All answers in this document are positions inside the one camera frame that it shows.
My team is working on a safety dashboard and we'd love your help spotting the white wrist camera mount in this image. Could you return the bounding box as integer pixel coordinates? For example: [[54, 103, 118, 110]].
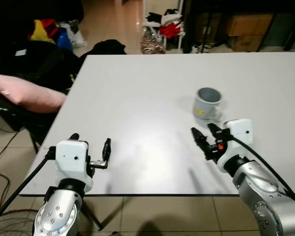
[[55, 140, 94, 193], [217, 118, 254, 173]]

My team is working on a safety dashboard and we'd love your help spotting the yellow and red cloth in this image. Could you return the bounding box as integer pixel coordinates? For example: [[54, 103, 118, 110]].
[[29, 19, 58, 43]]

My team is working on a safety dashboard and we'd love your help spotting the patterned shiny bag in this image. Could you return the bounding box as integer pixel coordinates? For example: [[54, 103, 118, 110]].
[[140, 26, 166, 55]]

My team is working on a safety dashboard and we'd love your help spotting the blue bag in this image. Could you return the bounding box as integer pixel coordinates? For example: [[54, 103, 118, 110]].
[[56, 27, 74, 51]]

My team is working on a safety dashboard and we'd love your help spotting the white metal rack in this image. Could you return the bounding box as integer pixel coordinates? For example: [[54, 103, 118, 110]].
[[142, 0, 185, 51]]

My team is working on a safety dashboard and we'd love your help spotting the pink cushion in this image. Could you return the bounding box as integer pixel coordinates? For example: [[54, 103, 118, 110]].
[[0, 74, 67, 114]]

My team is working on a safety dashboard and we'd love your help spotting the large cardboard box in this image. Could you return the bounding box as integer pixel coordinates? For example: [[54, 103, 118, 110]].
[[226, 14, 274, 36]]

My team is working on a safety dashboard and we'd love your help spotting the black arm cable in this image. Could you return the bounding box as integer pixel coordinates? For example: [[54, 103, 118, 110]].
[[230, 135, 295, 209], [0, 147, 57, 230]]

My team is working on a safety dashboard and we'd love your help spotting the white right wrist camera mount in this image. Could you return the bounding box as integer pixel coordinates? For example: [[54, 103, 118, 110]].
[[217, 118, 254, 173]]

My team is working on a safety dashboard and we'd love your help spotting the black chair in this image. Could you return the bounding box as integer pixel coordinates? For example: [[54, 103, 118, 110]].
[[0, 88, 56, 150]]

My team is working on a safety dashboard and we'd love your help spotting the small cardboard box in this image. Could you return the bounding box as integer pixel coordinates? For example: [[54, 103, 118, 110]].
[[228, 35, 264, 53]]

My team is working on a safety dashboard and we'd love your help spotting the grey mug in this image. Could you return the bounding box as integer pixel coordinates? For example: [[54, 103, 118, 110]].
[[193, 87, 223, 122]]

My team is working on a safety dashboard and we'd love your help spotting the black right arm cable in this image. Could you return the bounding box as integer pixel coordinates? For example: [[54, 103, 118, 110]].
[[230, 135, 295, 209]]

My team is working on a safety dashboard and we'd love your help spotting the white plastic bag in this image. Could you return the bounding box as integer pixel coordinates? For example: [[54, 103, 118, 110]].
[[64, 20, 87, 49]]

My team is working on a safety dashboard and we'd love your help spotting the grey floor fan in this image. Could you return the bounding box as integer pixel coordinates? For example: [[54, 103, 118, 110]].
[[0, 209, 40, 236]]

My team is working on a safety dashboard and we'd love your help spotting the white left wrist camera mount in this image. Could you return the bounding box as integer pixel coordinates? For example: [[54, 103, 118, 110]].
[[55, 140, 94, 193]]

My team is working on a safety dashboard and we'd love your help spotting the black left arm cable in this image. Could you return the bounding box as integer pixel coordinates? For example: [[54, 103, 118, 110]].
[[0, 147, 57, 230]]

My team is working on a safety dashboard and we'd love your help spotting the small black bag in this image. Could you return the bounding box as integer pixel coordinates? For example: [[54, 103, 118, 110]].
[[81, 39, 128, 62]]

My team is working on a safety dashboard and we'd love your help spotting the black backpack with white label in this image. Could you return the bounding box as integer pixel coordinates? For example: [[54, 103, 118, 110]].
[[0, 39, 82, 95]]

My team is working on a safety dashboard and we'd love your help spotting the black table leg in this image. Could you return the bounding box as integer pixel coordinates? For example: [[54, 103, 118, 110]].
[[80, 196, 105, 231]]

